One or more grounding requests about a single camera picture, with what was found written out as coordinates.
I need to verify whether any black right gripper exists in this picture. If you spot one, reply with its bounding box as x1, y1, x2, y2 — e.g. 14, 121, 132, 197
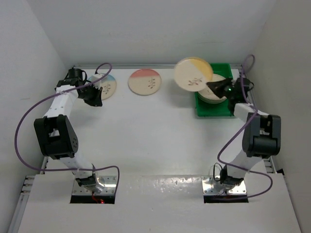
207, 77, 235, 100

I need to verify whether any cream plate green section front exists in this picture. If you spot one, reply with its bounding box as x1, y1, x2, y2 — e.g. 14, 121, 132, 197
198, 74, 226, 103

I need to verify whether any cream plate green section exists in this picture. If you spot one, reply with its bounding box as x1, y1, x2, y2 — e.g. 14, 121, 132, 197
198, 74, 226, 103
198, 94, 226, 104

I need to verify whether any cream plate yellow section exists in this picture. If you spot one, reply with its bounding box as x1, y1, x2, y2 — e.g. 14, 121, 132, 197
173, 57, 213, 92

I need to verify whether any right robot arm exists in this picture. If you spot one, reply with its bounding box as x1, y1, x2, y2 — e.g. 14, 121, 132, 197
207, 78, 281, 187

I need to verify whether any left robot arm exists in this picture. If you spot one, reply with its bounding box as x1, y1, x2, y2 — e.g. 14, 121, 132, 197
34, 68, 104, 191

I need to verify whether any green plastic bin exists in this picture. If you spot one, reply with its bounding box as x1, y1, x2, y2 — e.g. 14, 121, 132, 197
194, 63, 233, 117

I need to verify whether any cream plate blue section back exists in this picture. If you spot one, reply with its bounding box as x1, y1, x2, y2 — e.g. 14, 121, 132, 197
88, 74, 117, 101

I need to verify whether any cream plate pink section back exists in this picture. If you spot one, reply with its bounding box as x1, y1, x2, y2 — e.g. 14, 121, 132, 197
128, 69, 162, 96

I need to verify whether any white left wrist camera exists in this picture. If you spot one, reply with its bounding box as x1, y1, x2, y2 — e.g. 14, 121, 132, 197
89, 74, 103, 89

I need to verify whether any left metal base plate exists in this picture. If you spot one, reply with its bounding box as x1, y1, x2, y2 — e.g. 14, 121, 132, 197
72, 176, 117, 196

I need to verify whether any metal base plate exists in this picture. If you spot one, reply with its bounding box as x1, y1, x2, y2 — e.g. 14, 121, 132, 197
72, 176, 117, 196
201, 176, 247, 196

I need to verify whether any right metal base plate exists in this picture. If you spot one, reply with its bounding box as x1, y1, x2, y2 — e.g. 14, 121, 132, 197
201, 176, 247, 196

